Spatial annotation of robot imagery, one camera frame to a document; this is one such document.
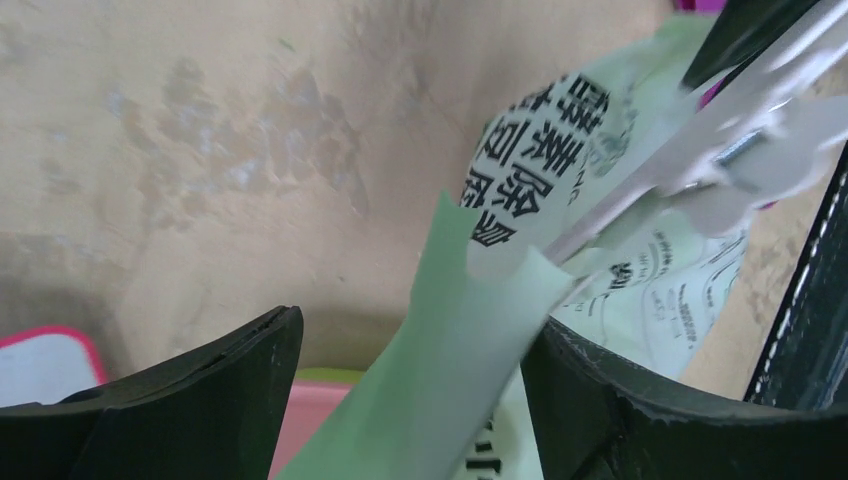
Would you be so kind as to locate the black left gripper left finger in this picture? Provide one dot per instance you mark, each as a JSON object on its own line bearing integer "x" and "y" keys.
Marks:
{"x": 214, "y": 412}

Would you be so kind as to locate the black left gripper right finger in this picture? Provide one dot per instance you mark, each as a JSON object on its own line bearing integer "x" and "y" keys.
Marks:
{"x": 597, "y": 415}

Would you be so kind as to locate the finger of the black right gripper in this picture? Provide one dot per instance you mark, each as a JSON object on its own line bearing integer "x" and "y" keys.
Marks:
{"x": 742, "y": 33}

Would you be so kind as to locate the pink green litter box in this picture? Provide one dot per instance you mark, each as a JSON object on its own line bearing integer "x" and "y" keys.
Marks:
{"x": 314, "y": 395}

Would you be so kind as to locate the green litter bag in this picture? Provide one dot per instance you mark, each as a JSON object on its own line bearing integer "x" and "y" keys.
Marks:
{"x": 446, "y": 399}

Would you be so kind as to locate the whiteboard with pink frame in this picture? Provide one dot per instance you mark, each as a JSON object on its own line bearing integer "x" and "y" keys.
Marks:
{"x": 47, "y": 364}

